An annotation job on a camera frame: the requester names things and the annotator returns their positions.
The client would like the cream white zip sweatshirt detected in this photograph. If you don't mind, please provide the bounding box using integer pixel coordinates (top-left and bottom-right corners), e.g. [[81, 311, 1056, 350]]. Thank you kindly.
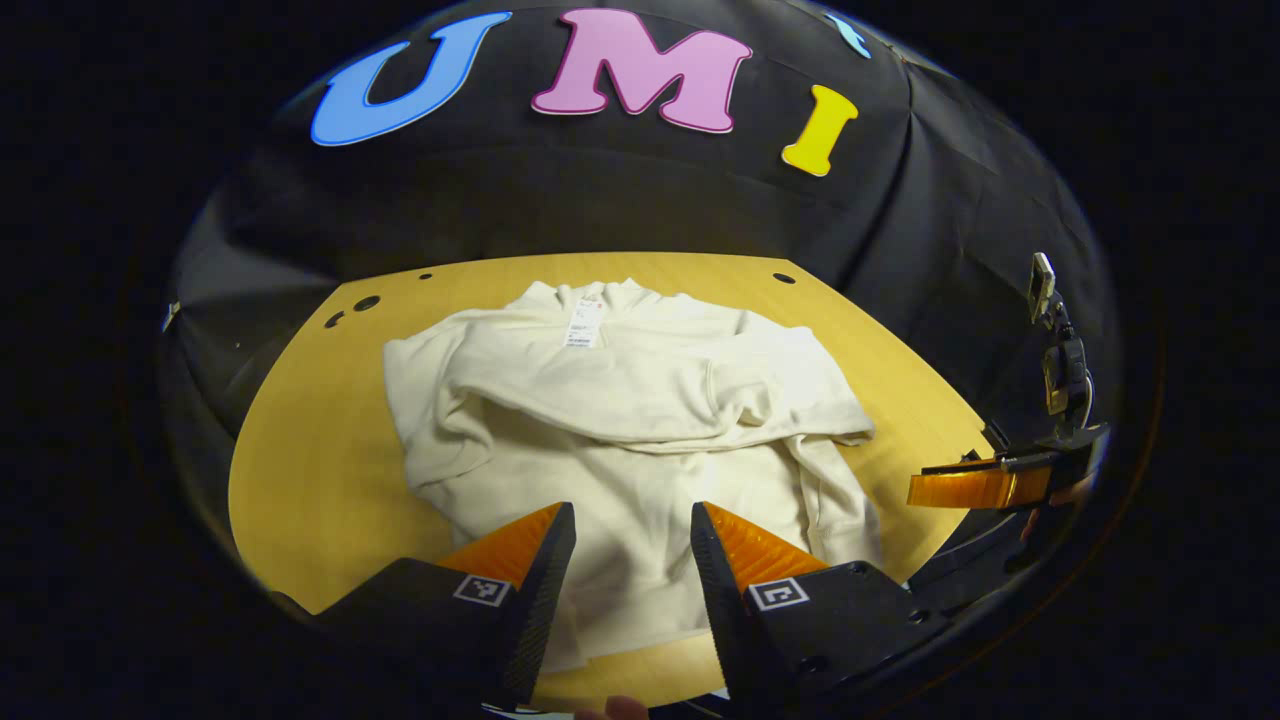
[[383, 278, 886, 673]]

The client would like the white paper hang tag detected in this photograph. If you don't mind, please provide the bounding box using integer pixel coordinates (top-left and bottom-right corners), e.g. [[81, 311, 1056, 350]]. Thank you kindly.
[[565, 298, 606, 349]]

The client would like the black backdrop cloth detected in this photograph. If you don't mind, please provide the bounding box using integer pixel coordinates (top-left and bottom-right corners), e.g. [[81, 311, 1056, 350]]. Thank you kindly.
[[155, 0, 1121, 601]]

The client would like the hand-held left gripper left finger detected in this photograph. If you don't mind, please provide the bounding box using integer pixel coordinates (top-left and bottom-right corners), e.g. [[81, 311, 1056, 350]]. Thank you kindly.
[[270, 502, 578, 713]]

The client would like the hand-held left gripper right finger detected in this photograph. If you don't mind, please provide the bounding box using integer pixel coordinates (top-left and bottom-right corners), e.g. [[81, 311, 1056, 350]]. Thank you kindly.
[[690, 502, 951, 713]]

